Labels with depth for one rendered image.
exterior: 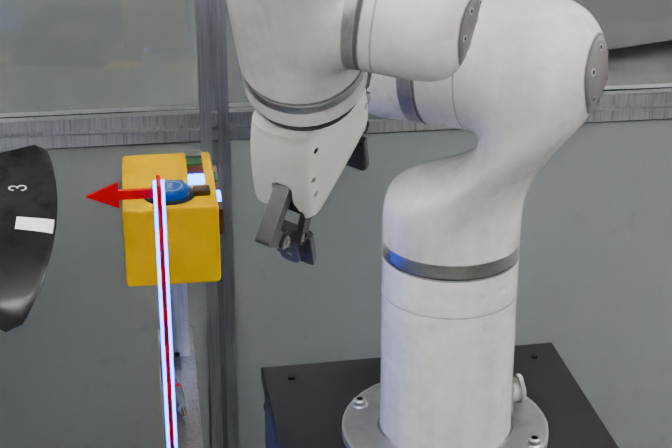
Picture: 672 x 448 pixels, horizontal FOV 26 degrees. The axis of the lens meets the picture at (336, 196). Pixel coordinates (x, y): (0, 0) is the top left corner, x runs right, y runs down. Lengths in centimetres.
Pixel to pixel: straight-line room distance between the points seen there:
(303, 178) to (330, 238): 110
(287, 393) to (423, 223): 29
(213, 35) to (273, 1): 112
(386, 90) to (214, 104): 84
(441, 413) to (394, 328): 9
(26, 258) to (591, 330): 119
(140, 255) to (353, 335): 69
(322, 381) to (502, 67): 44
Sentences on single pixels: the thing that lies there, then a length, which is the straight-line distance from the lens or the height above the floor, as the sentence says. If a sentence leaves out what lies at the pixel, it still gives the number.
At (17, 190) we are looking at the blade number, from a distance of 131.
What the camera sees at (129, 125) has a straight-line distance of 200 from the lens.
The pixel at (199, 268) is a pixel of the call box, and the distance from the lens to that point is 155.
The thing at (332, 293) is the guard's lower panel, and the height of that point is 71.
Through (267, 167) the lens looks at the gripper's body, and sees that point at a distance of 100.
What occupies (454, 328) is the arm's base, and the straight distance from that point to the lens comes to 124.
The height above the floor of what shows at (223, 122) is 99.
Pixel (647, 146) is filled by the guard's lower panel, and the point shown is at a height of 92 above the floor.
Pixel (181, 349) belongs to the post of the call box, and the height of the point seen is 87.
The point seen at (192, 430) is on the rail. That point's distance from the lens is 153.
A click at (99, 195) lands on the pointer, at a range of 128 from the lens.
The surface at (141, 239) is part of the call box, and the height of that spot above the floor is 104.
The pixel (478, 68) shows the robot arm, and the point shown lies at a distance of 114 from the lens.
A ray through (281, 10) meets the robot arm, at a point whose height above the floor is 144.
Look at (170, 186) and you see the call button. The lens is 154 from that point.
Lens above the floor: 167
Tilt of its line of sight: 23 degrees down
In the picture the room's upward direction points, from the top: straight up
